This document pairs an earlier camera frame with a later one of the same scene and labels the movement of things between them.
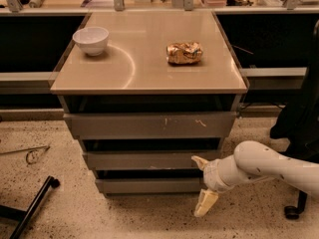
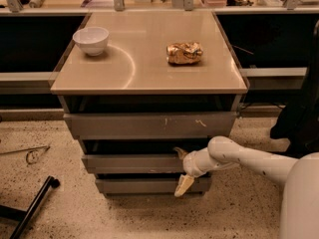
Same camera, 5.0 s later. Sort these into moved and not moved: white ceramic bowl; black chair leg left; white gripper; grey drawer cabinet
Moved: white gripper
Not moved: black chair leg left; white ceramic bowl; grey drawer cabinet
